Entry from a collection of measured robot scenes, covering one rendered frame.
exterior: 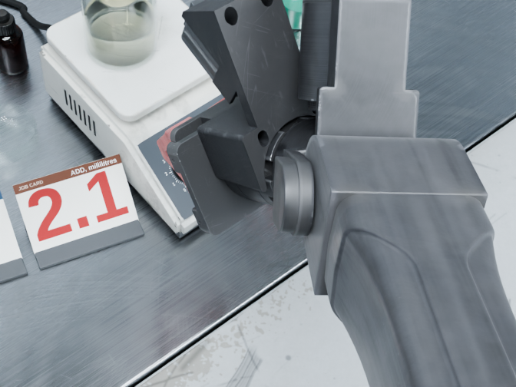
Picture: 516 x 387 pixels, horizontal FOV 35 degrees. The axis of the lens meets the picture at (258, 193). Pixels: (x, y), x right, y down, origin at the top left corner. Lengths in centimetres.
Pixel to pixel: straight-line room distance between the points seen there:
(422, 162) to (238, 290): 35
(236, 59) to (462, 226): 17
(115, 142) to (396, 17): 34
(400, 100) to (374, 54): 3
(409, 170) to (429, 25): 56
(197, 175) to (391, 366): 24
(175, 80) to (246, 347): 23
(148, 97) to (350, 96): 30
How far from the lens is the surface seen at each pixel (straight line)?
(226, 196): 51
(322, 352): 67
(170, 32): 72
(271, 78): 46
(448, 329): 28
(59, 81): 73
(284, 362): 66
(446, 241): 32
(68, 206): 70
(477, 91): 86
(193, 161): 50
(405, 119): 42
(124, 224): 71
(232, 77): 45
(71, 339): 67
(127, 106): 67
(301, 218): 36
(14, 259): 70
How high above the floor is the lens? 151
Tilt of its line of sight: 57 degrees down
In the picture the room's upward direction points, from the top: 11 degrees clockwise
